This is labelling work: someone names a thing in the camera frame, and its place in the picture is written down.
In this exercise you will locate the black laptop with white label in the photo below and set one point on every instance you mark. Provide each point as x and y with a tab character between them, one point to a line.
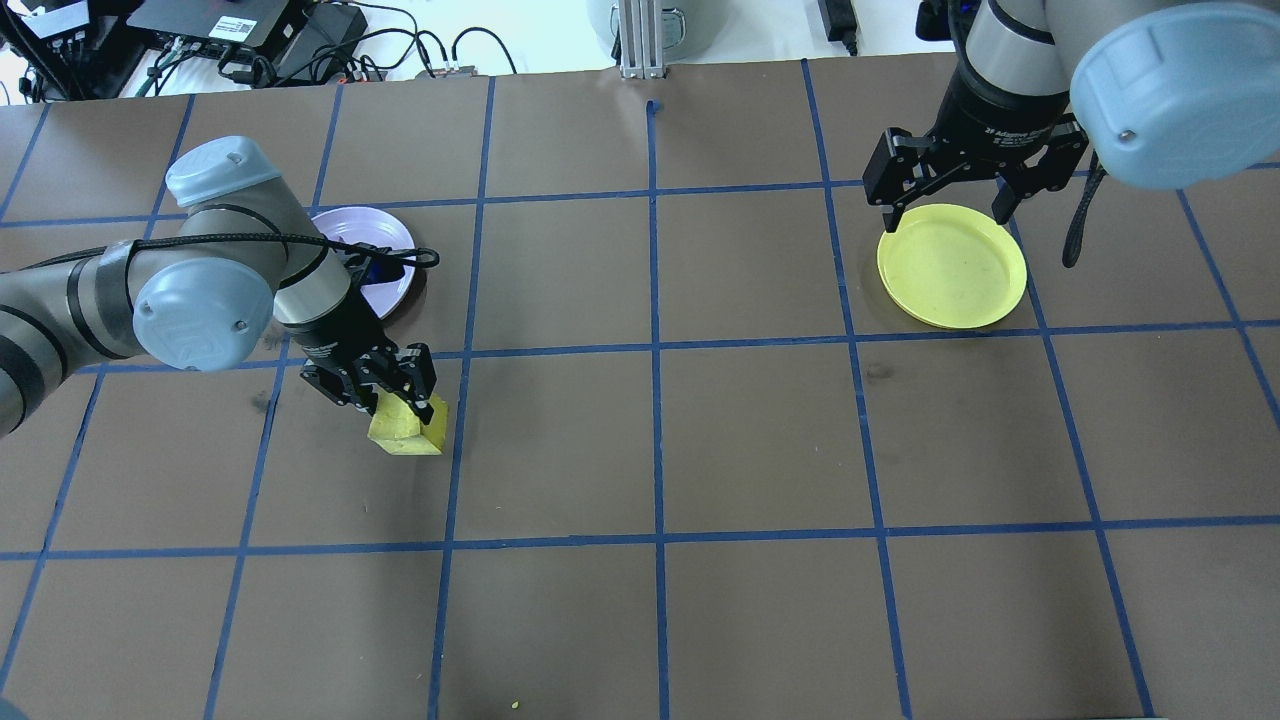
180	20

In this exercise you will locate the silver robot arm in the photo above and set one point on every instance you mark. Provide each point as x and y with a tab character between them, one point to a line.
200	300
1170	90

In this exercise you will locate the purple round plate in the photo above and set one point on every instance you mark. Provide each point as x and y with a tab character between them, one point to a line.
360	225

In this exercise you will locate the black electronic device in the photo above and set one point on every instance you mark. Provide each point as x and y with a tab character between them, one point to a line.
40	50

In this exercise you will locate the black power strip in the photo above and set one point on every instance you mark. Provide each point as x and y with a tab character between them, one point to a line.
455	70

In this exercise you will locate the black power adapter brick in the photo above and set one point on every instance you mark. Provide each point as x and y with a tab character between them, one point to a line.
330	35

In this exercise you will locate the aluminium profile post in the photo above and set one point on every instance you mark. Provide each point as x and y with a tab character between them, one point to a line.
640	40

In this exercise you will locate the small black power adapter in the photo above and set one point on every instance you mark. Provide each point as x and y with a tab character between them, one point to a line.
835	15

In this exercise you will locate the yellow foam cube block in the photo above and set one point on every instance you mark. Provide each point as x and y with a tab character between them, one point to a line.
405	435

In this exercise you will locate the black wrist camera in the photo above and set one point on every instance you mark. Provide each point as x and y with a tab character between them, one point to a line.
385	270

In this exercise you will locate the yellow round plate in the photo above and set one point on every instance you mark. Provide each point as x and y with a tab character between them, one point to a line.
950	270

